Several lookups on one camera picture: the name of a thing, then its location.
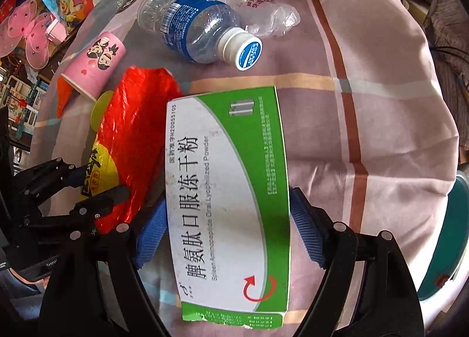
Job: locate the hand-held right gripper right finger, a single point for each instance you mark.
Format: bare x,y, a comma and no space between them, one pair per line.
307,227

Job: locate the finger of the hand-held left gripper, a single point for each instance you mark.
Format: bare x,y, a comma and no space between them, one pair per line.
102,201
55,175

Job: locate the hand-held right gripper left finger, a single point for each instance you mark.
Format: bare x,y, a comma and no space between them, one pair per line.
152,234

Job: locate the red plastic bag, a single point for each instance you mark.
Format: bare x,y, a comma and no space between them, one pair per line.
135,131

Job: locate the green and white medicine box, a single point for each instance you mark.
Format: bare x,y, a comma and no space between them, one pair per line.
227,194

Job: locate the pink paper cup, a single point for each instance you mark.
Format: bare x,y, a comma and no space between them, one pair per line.
97,62

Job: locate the teal round bin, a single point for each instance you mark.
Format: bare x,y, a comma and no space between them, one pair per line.
450,249

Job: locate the clear blue-label plastic bottle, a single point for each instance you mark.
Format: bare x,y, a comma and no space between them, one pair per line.
198,25

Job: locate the clear plastic cup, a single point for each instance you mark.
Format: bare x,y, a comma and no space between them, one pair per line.
271,18

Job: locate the plaid pink tablecloth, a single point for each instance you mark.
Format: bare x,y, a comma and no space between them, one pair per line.
366,102

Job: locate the small pink box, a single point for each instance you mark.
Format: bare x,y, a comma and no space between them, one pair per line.
55,31

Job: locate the pink butterfly wings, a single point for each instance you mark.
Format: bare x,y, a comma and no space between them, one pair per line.
25,25

